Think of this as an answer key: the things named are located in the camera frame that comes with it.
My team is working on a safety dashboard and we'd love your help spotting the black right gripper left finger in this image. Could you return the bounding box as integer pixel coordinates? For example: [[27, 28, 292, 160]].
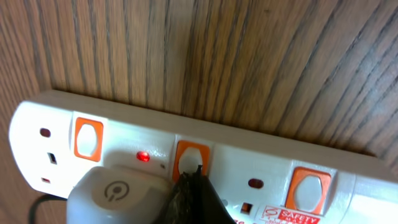
[[152, 172, 193, 224]]

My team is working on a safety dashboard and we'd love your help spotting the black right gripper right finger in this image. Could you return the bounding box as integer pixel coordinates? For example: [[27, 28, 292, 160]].
[[192, 165, 236, 224]]

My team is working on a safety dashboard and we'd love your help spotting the black USB charging cable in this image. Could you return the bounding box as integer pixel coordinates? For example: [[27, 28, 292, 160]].
[[28, 194, 68, 224]]

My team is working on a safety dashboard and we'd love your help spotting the white charger plug adapter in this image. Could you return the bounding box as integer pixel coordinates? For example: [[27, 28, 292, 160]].
[[67, 167, 171, 224]]

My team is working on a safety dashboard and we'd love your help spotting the white power strip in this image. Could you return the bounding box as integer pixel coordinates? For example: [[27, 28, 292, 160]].
[[9, 90, 397, 223]]

